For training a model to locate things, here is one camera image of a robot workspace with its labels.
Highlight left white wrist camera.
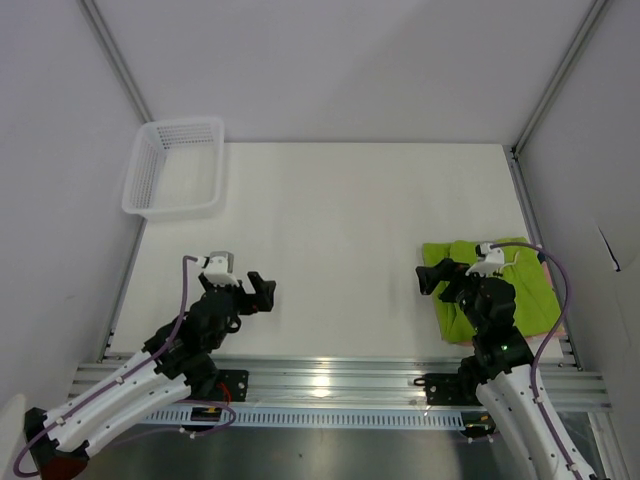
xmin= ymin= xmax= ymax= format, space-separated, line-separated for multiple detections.
xmin=196 ymin=251 xmax=239 ymax=286

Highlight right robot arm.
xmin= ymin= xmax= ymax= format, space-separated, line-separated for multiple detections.
xmin=414 ymin=258 xmax=597 ymax=479

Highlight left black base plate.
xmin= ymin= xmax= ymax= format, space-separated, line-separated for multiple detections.
xmin=216 ymin=369 xmax=249 ymax=403

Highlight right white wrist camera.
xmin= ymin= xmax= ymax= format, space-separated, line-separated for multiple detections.
xmin=465 ymin=242 xmax=519 ymax=277

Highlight lime green cloth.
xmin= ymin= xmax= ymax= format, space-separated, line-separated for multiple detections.
xmin=422 ymin=237 xmax=561 ymax=344

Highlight white slotted cable duct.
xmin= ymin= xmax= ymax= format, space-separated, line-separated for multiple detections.
xmin=142 ymin=405 xmax=494 ymax=433

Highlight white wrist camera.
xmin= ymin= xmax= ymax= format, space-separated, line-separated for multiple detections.
xmin=196 ymin=251 xmax=239 ymax=286
xmin=465 ymin=242 xmax=519 ymax=277

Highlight aluminium frame post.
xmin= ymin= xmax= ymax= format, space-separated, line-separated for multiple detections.
xmin=77 ymin=0 xmax=152 ymax=124
xmin=509 ymin=0 xmax=619 ymax=161

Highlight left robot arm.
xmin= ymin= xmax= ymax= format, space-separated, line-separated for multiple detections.
xmin=19 ymin=271 xmax=276 ymax=479

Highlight white plastic basket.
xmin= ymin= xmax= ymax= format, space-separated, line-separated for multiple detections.
xmin=121 ymin=116 xmax=225 ymax=222

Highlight aluminium mounting rail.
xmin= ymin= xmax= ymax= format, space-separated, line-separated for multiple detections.
xmin=67 ymin=357 xmax=612 ymax=414

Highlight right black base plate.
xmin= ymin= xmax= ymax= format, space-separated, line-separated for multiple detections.
xmin=423 ymin=373 xmax=480 ymax=407

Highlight pink shark print shorts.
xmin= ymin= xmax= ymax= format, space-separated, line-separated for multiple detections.
xmin=459 ymin=264 xmax=566 ymax=347

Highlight left aluminium frame post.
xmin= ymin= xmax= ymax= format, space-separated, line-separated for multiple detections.
xmin=77 ymin=0 xmax=152 ymax=124

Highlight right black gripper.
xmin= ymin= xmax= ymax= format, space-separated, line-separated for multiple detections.
xmin=414 ymin=258 xmax=492 ymax=333

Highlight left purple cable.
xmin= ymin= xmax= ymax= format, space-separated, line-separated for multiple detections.
xmin=12 ymin=254 xmax=237 ymax=475

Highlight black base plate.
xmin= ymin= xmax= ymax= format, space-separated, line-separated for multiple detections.
xmin=423 ymin=373 xmax=480 ymax=407
xmin=216 ymin=369 xmax=249 ymax=403

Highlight right aluminium frame post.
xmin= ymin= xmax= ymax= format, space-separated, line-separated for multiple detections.
xmin=509 ymin=0 xmax=619 ymax=161

